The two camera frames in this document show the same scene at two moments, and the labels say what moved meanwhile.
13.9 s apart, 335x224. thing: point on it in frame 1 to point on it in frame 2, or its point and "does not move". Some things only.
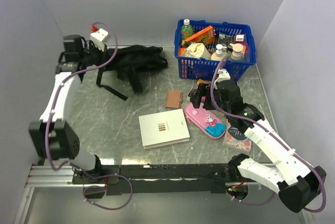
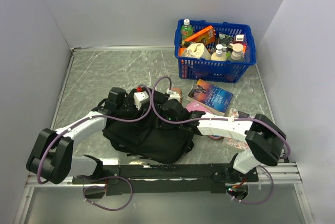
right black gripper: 196,98 to 164,124
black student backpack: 131,62 to 143,138
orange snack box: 207,36 does not move
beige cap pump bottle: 237,48 does not move
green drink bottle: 187,30 does not move
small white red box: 239,38 does not move
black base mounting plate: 144,179 does not move
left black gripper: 104,55 to 137,112
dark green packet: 225,40 does not move
